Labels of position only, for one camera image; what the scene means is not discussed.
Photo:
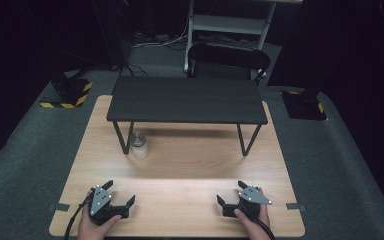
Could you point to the person's right hand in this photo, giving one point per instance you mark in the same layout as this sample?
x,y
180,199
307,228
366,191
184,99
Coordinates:
x,y
256,228

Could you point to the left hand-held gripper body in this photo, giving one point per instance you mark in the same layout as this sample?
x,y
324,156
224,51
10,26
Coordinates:
x,y
100,203

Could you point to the black chair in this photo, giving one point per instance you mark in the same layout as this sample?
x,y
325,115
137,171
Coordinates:
x,y
228,56

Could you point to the grey tape strip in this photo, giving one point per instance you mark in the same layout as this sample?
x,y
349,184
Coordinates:
x,y
59,207
296,207

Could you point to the person's left hand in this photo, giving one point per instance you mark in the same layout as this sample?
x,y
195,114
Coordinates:
x,y
91,230

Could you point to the black shelf with metal legs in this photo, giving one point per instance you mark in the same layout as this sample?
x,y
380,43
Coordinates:
x,y
186,100

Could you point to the dark stand column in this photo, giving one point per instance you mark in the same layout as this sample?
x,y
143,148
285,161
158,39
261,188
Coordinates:
x,y
111,33

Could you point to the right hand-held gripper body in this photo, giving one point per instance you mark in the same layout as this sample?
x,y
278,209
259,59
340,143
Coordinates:
x,y
251,196

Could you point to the black stand base striped tape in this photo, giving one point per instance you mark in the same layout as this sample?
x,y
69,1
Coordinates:
x,y
68,93
305,106

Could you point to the clear glass jar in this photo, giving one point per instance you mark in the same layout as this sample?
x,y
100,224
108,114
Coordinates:
x,y
139,146

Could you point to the white metal stand frame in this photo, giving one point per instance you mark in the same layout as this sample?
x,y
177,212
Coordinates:
x,y
226,24

